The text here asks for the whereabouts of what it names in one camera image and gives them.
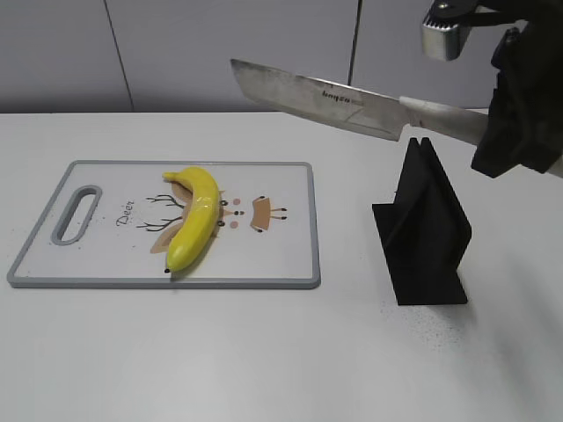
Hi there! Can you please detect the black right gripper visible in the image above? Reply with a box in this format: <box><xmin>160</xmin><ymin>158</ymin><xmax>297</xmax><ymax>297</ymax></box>
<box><xmin>472</xmin><ymin>1</ymin><xmax>562</xmax><ymax>178</ymax></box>

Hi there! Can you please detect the steel knife white handle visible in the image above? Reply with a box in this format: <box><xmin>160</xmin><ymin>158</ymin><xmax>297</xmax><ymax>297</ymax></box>
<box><xmin>230</xmin><ymin>59</ymin><xmax>488</xmax><ymax>145</ymax></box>

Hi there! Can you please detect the yellow plastic banana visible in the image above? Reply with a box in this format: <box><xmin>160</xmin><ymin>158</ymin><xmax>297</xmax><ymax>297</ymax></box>
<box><xmin>163</xmin><ymin>166</ymin><xmax>220</xmax><ymax>273</ymax></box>

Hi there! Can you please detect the black knife stand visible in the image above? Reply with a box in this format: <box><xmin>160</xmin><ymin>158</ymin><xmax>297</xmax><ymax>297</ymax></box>
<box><xmin>372</xmin><ymin>137</ymin><xmax>472</xmax><ymax>306</ymax></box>

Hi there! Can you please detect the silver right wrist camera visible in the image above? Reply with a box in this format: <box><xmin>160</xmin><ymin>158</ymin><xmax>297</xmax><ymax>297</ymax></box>
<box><xmin>421</xmin><ymin>0</ymin><xmax>479</xmax><ymax>62</ymax></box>

